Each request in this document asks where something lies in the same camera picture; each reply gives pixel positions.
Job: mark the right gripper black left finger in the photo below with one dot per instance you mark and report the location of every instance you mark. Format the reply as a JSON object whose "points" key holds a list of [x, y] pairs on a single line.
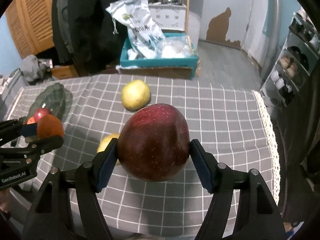
{"points": [[50, 215]]}

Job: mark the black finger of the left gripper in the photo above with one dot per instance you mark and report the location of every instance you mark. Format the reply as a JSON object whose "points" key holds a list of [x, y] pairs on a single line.
{"points": [[12, 129], [37, 147]]}

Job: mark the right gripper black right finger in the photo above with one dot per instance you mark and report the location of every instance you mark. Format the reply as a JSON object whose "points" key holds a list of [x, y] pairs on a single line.
{"points": [[258, 216]]}

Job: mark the large orange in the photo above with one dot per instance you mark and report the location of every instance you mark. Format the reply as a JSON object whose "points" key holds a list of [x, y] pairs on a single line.
{"points": [[49, 126]]}

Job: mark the green-yellow mango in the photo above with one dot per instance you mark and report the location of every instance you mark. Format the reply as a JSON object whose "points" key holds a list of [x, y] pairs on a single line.
{"points": [[105, 142]]}

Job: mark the large yellow-green pear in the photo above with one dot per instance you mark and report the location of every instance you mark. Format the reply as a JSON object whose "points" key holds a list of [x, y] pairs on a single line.
{"points": [[135, 95]]}

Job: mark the large dark red apple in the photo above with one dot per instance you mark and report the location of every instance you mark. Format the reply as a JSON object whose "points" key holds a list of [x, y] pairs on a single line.
{"points": [[154, 143]]}

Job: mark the person's left hand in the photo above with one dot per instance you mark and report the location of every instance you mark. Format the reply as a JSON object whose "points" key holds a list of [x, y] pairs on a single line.
{"points": [[6, 201]]}

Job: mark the small tangerine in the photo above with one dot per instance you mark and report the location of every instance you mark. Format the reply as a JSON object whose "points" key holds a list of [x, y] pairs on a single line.
{"points": [[31, 120]]}

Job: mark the small red apple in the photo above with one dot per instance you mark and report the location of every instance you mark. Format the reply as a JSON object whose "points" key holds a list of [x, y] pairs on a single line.
{"points": [[41, 112]]}

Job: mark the dark glass fruit plate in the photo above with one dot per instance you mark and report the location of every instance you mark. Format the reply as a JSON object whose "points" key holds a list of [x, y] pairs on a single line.
{"points": [[52, 98]]}

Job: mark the grey crumpled clothes pile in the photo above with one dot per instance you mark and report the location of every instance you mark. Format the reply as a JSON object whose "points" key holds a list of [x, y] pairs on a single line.
{"points": [[34, 69]]}

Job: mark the wooden drawer box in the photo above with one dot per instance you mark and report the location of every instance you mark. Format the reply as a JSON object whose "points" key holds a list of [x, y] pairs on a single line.
{"points": [[64, 72]]}

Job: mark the grey checkered tablecloth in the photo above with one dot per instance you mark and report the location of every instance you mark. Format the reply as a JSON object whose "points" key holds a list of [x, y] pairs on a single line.
{"points": [[154, 187]]}

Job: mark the wooden louvered cabinet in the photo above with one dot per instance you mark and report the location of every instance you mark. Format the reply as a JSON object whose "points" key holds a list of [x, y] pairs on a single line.
{"points": [[30, 25]]}

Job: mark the dark hanging coats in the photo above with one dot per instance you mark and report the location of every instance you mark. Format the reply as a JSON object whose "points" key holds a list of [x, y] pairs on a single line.
{"points": [[85, 35]]}

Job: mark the white printed plastic bag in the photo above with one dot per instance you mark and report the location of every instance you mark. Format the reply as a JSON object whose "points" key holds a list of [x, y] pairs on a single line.
{"points": [[143, 32]]}

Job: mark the shoe rack with shoes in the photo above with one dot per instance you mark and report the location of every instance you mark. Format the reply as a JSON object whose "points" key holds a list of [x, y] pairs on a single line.
{"points": [[294, 64]]}

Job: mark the teal plastic crate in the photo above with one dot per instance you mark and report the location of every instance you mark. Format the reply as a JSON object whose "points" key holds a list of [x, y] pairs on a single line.
{"points": [[158, 62]]}

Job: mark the clear plastic bag in crate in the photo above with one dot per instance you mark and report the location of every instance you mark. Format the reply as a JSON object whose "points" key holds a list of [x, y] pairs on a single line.
{"points": [[176, 47]]}

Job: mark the white floral storage box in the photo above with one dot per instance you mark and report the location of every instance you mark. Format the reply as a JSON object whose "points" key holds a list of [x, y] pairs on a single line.
{"points": [[168, 16]]}

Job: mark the wooden shelf unit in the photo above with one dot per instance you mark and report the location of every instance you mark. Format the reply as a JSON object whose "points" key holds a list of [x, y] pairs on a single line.
{"points": [[175, 2]]}

